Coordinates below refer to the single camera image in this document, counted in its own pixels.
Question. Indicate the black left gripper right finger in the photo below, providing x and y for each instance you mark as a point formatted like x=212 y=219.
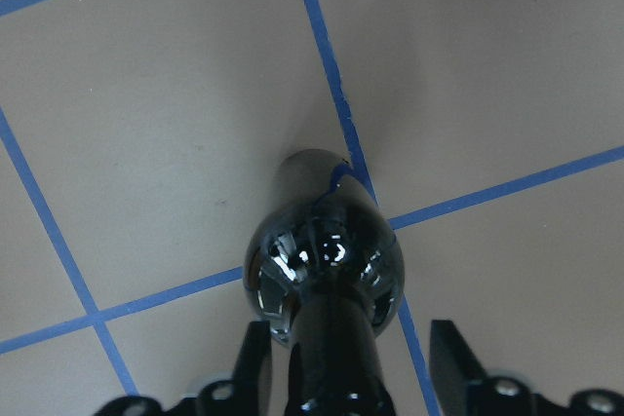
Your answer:
x=463 y=387

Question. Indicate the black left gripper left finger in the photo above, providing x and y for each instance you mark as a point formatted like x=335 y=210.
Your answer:
x=246 y=392

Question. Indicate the dark wine bottle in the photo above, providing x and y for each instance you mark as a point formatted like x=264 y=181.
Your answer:
x=326 y=271

